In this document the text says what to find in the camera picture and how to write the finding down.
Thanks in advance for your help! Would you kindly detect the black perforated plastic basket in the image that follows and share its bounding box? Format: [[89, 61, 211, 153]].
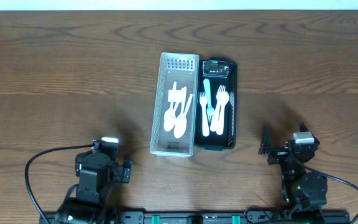
[[195, 58, 237, 151]]

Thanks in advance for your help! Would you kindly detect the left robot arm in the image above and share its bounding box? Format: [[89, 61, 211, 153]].
[[53, 137, 132, 224]]

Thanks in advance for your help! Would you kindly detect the pink plastic fork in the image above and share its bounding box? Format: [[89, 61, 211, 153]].
[[210, 85, 226, 132]]

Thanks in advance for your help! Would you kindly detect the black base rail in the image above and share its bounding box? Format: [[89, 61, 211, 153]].
[[39, 203, 352, 224]]

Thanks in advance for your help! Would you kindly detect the clear perforated plastic basket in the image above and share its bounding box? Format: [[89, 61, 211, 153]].
[[150, 52, 200, 157]]

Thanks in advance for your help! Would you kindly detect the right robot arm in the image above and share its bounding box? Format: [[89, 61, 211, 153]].
[[259, 123, 328, 223]]

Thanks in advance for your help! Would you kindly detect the white plastic fork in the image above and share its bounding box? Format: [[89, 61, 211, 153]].
[[199, 92, 209, 137]]

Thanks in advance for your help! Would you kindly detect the white plastic spoon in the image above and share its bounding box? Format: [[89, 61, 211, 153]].
[[163, 82, 177, 132], [168, 87, 186, 124], [216, 91, 229, 135], [174, 94, 193, 139]]

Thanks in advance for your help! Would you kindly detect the mint green plastic fork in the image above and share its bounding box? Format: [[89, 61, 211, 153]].
[[203, 78, 215, 123]]

